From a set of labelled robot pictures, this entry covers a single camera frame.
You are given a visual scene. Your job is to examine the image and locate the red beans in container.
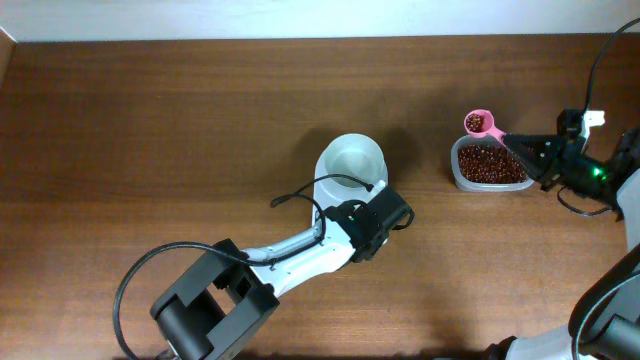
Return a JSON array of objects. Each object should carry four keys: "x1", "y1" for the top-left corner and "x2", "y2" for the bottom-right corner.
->
[{"x1": 457, "y1": 145, "x2": 527, "y2": 184}]

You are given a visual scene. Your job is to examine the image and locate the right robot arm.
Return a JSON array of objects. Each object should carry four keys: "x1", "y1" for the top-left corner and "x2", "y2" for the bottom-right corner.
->
[{"x1": 490, "y1": 110, "x2": 639, "y2": 359}]

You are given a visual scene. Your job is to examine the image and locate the pink measuring scoop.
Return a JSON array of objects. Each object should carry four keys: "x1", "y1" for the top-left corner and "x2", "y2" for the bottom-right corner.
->
[{"x1": 464, "y1": 109, "x2": 505, "y2": 144}]

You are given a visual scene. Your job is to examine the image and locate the white round bowl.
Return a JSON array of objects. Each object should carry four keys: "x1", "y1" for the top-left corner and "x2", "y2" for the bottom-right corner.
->
[{"x1": 316, "y1": 133, "x2": 388, "y2": 184}]

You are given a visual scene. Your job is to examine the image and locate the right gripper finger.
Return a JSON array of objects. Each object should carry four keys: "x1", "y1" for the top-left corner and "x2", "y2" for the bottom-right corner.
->
[
  {"x1": 503, "y1": 134, "x2": 566, "y2": 160},
  {"x1": 507, "y1": 138, "x2": 568, "y2": 183}
]

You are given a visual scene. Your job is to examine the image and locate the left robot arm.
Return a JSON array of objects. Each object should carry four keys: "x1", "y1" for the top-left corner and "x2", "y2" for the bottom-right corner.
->
[{"x1": 150, "y1": 185, "x2": 415, "y2": 360}]

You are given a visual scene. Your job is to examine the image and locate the clear plastic bean container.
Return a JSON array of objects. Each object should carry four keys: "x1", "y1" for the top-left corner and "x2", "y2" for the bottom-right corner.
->
[{"x1": 450, "y1": 136, "x2": 533, "y2": 192}]

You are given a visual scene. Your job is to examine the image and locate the white digital kitchen scale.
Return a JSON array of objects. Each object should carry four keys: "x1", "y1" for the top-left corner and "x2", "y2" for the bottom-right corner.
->
[{"x1": 313, "y1": 159, "x2": 388, "y2": 210}]

